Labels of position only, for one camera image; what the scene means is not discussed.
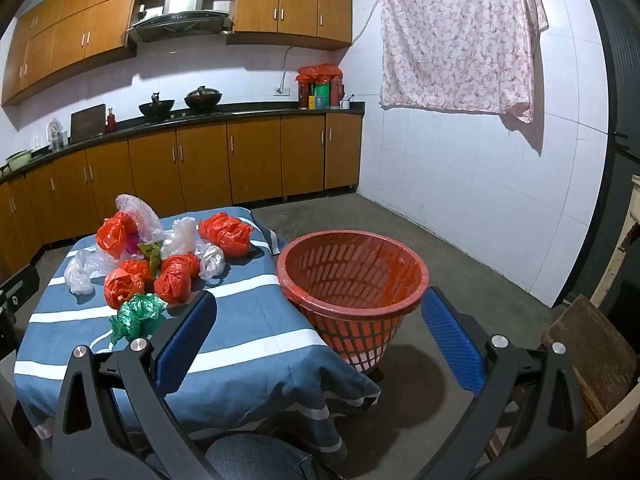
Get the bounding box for dark cutting board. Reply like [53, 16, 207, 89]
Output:
[69, 103, 107, 144]

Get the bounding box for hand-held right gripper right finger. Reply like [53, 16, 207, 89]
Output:
[415, 286, 593, 480]

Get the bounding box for wooden base cabinets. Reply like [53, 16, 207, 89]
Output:
[0, 111, 364, 263]

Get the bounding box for clear plastic bag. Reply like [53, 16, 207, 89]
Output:
[115, 194, 165, 244]

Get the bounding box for green plastic bag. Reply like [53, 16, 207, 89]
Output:
[108, 293, 167, 345]

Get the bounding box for black wok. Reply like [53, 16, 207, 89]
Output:
[138, 92, 176, 121]

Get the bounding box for pink floral hanging cloth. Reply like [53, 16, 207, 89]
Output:
[377, 0, 550, 124]

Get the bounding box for blue white striped cloth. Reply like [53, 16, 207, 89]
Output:
[14, 205, 383, 453]

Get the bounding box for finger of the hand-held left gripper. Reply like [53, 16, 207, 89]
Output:
[0, 264, 40, 361]

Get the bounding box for white power cable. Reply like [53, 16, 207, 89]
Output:
[279, 45, 302, 92]

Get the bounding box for clear glass jar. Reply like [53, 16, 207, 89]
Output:
[47, 117, 69, 151]

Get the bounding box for black kitchen countertop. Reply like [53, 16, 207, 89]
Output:
[0, 102, 365, 184]

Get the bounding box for wooden stool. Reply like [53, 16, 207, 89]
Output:
[541, 293, 640, 432]

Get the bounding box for wooden wall cabinets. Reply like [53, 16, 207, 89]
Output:
[0, 0, 354, 107]

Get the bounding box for red plastic basket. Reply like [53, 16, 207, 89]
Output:
[276, 231, 430, 373]

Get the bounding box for yellow-green snack packet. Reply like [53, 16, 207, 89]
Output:
[137, 242, 164, 276]

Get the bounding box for black pot with lid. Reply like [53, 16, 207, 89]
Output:
[183, 85, 224, 111]

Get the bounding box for red bag on containers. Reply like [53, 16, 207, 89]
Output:
[294, 63, 344, 84]

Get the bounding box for steel range hood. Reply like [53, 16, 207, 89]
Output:
[126, 0, 235, 44]

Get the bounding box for dark grey door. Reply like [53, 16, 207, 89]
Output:
[569, 0, 640, 311]

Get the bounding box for white plastic bag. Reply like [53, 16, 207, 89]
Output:
[199, 244, 226, 281]
[63, 248, 121, 295]
[160, 217, 199, 260]

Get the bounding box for person's leg in jeans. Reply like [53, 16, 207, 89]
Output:
[204, 433, 322, 480]

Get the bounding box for white wooden frame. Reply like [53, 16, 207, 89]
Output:
[582, 174, 640, 457]

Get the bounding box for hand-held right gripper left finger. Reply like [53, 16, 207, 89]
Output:
[51, 290, 217, 480]

